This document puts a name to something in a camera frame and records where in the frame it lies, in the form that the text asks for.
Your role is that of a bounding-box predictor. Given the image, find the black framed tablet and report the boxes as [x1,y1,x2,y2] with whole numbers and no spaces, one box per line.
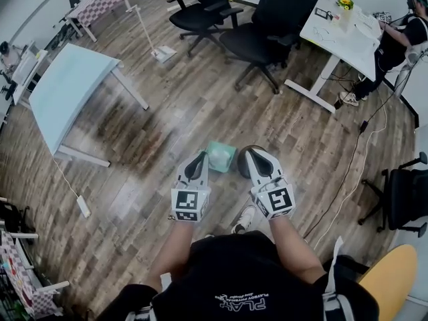
[314,7,336,21]

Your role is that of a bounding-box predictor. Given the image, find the white floor cable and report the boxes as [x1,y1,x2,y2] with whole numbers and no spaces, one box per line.
[313,94,389,251]

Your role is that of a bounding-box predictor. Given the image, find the person's right forearm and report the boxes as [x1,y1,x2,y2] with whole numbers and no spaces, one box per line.
[267,216,328,284]

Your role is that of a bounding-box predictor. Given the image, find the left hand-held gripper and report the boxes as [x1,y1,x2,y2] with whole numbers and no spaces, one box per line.
[171,152,212,224]

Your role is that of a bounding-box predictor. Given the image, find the person's black shirt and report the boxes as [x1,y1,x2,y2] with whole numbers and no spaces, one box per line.
[106,231,381,321]

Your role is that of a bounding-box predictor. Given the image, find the black office chair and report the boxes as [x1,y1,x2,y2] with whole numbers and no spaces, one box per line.
[0,200,37,244]
[357,151,428,239]
[168,0,245,59]
[218,0,320,96]

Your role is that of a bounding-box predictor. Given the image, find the person's left forearm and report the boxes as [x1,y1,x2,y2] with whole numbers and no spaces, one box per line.
[146,219,195,289]

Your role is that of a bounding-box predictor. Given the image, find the checkered cloth table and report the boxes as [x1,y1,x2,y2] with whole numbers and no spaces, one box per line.
[0,229,72,318]
[64,0,132,43]

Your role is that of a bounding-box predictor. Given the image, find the teal dustpan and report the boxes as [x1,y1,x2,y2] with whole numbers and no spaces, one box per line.
[199,140,239,175]

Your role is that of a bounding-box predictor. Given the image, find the person's white shoe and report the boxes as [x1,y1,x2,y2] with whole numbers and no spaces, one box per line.
[231,205,257,235]

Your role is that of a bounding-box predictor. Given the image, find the white desk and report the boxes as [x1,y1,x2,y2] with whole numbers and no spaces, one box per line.
[284,0,383,114]
[11,47,50,107]

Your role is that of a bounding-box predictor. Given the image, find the white power strip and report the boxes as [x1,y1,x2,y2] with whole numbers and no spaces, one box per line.
[76,195,92,219]

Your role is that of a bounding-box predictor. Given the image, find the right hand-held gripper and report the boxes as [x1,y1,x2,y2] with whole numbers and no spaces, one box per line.
[243,147,296,221]

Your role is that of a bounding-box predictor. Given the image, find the yellow round table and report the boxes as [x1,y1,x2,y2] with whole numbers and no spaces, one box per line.
[357,243,419,301]

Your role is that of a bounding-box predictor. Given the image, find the black floor cable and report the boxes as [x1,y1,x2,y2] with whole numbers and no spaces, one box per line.
[302,78,391,241]

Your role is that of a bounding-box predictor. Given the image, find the white power strip cable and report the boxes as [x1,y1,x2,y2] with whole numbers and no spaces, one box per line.
[52,154,82,199]

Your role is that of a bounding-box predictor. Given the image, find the white shoulder strap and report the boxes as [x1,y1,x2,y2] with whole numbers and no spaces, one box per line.
[324,235,346,296]

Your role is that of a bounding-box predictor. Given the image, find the light blue table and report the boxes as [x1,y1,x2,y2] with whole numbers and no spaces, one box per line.
[27,42,150,169]

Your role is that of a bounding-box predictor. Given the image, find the white floor stand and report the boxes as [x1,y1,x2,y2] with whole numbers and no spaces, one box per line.
[124,0,178,64]

